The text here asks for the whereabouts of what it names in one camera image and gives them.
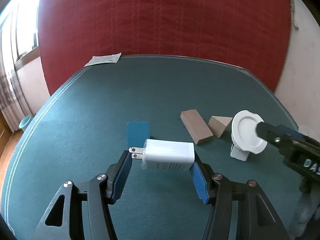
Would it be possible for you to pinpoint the teal waste bin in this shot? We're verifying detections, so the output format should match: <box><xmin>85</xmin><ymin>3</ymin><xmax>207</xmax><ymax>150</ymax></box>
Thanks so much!
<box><xmin>19</xmin><ymin>115</ymin><xmax>33</xmax><ymax>130</ymax></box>

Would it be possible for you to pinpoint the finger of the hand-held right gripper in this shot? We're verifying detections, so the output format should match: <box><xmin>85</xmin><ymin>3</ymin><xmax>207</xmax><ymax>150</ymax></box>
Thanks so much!
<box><xmin>254</xmin><ymin>121</ymin><xmax>284</xmax><ymax>147</ymax></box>
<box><xmin>276</xmin><ymin>126</ymin><xmax>320</xmax><ymax>147</ymax></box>

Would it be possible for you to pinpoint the plain wooden wedge block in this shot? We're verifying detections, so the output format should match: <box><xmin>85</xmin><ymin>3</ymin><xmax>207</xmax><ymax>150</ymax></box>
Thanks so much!
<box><xmin>208</xmin><ymin>116</ymin><xmax>233</xmax><ymax>139</ymax></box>

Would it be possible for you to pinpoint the brown rectangular wooden block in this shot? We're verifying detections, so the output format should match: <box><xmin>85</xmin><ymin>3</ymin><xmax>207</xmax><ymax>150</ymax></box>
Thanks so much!
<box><xmin>180</xmin><ymin>109</ymin><xmax>215</xmax><ymax>145</ymax></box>

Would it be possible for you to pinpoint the person's right forearm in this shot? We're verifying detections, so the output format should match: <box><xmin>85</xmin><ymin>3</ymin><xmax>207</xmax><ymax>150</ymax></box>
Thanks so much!
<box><xmin>291</xmin><ymin>180</ymin><xmax>320</xmax><ymax>240</ymax></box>

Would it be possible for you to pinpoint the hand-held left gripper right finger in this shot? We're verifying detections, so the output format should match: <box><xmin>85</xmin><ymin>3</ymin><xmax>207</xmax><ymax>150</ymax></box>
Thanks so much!
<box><xmin>189</xmin><ymin>152</ymin><xmax>288</xmax><ymax>240</ymax></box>

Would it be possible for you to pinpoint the blue flat block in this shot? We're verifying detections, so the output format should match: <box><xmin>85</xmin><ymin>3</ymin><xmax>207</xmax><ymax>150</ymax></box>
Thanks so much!
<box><xmin>127</xmin><ymin>121</ymin><xmax>151</xmax><ymax>147</ymax></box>

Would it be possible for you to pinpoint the patterned curtain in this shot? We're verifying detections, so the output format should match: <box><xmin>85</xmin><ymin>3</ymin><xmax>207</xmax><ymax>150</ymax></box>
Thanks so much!
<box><xmin>0</xmin><ymin>62</ymin><xmax>34</xmax><ymax>130</ymax></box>

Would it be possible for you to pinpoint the white paper sachet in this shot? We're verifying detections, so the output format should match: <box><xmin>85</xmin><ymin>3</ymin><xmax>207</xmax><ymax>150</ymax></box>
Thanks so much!
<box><xmin>84</xmin><ymin>53</ymin><xmax>122</xmax><ymax>67</ymax></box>

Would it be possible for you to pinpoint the red quilted blanket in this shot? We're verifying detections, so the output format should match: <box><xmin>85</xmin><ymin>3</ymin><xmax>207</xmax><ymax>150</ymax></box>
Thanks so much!
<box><xmin>37</xmin><ymin>0</ymin><xmax>293</xmax><ymax>98</ymax></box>

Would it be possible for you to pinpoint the window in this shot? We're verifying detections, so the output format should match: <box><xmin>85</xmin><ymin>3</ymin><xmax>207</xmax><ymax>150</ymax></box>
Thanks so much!
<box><xmin>0</xmin><ymin>0</ymin><xmax>42</xmax><ymax>65</ymax></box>

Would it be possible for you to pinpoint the small white striped block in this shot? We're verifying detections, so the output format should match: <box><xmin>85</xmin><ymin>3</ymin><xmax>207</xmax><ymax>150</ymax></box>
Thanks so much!
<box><xmin>230</xmin><ymin>140</ymin><xmax>250</xmax><ymax>162</ymax></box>

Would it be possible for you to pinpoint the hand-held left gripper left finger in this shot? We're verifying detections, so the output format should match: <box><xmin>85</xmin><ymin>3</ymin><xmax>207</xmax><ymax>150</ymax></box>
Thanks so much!
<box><xmin>32</xmin><ymin>150</ymin><xmax>133</xmax><ymax>240</ymax></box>

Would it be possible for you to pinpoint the white plug charger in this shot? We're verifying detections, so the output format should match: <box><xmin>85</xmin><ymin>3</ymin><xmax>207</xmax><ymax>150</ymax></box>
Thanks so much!
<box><xmin>129</xmin><ymin>139</ymin><xmax>195</xmax><ymax>172</ymax></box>

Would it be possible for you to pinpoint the small white bowl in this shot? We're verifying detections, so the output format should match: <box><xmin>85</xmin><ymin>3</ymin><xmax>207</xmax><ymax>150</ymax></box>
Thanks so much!
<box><xmin>231</xmin><ymin>110</ymin><xmax>268</xmax><ymax>154</ymax></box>

